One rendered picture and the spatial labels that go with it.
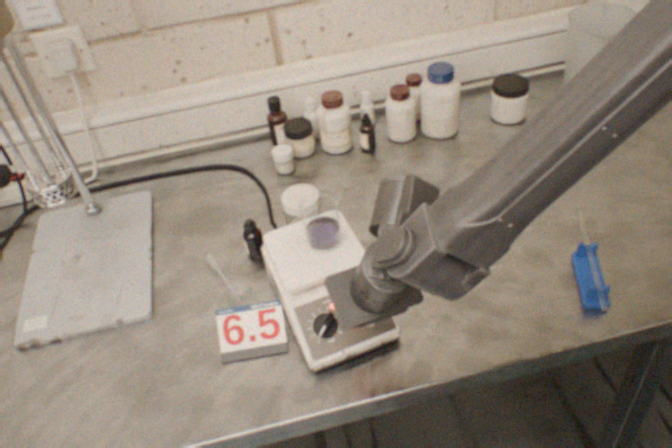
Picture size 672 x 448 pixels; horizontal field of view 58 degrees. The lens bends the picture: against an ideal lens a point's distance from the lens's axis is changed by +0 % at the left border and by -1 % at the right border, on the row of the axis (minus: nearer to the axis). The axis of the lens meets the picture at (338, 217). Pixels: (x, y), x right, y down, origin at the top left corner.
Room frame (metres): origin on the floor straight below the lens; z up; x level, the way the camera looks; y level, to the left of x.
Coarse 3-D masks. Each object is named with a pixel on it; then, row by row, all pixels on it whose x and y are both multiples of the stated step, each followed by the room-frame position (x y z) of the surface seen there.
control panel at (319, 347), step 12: (324, 300) 0.52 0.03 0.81; (300, 312) 0.51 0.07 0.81; (312, 312) 0.51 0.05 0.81; (324, 312) 0.51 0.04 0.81; (300, 324) 0.49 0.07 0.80; (312, 324) 0.49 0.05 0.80; (372, 324) 0.49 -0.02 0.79; (384, 324) 0.49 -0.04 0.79; (312, 336) 0.48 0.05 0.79; (336, 336) 0.48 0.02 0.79; (348, 336) 0.48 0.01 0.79; (360, 336) 0.48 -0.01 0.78; (372, 336) 0.48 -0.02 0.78; (312, 348) 0.47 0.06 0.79; (324, 348) 0.47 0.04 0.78; (336, 348) 0.47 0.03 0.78
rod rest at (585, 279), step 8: (584, 248) 0.58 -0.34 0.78; (592, 248) 0.58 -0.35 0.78; (576, 256) 0.58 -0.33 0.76; (584, 256) 0.58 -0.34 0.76; (576, 264) 0.57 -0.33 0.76; (584, 264) 0.57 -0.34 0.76; (576, 272) 0.56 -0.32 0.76; (584, 272) 0.55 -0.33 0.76; (592, 272) 0.55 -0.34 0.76; (600, 272) 0.55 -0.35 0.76; (584, 280) 0.54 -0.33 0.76; (592, 280) 0.54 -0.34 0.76; (600, 280) 0.53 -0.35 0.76; (584, 288) 0.52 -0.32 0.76; (592, 288) 0.50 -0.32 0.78; (608, 288) 0.50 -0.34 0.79; (584, 296) 0.51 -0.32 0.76; (592, 296) 0.50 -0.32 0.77; (608, 296) 0.51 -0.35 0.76; (584, 304) 0.50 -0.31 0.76; (592, 304) 0.50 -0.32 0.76; (600, 304) 0.49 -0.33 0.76; (608, 304) 0.49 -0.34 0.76
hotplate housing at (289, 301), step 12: (264, 252) 0.62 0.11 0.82; (276, 276) 0.57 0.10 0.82; (276, 288) 0.58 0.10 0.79; (312, 288) 0.54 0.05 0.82; (324, 288) 0.54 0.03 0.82; (288, 300) 0.53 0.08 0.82; (300, 300) 0.52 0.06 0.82; (312, 300) 0.52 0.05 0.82; (288, 312) 0.52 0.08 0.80; (396, 324) 0.49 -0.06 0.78; (300, 336) 0.48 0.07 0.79; (384, 336) 0.48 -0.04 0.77; (396, 336) 0.48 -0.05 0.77; (300, 348) 0.49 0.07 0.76; (348, 348) 0.47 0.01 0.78; (360, 348) 0.47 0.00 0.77; (372, 348) 0.48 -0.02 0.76; (312, 360) 0.45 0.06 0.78; (324, 360) 0.46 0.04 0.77; (336, 360) 0.46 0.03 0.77
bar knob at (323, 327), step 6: (330, 312) 0.50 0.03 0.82; (318, 318) 0.50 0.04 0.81; (324, 318) 0.49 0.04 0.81; (330, 318) 0.49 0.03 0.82; (318, 324) 0.49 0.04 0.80; (324, 324) 0.48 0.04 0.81; (330, 324) 0.49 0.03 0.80; (336, 324) 0.49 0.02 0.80; (318, 330) 0.48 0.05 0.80; (324, 330) 0.48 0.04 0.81; (330, 330) 0.48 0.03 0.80; (336, 330) 0.48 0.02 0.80; (324, 336) 0.48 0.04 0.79; (330, 336) 0.48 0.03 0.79
